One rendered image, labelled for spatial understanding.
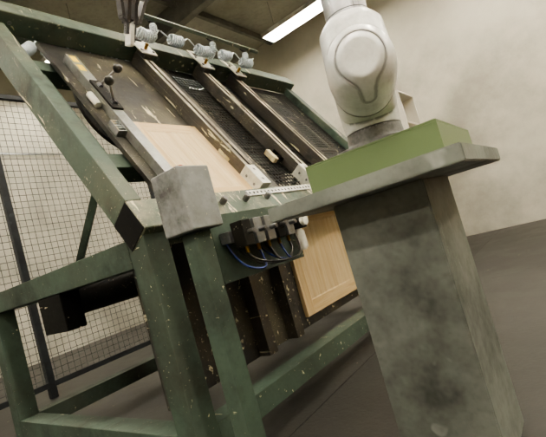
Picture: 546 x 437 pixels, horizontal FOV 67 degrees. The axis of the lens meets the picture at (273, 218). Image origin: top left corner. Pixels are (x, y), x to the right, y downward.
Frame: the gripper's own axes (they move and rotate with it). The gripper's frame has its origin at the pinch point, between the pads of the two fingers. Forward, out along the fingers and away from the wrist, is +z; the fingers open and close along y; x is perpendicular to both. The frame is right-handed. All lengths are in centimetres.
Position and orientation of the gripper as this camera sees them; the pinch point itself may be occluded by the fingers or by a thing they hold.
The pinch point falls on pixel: (129, 35)
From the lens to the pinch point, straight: 158.1
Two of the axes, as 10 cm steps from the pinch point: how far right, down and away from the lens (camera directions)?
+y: -5.7, 1.0, -8.1
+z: -1.1, 9.7, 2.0
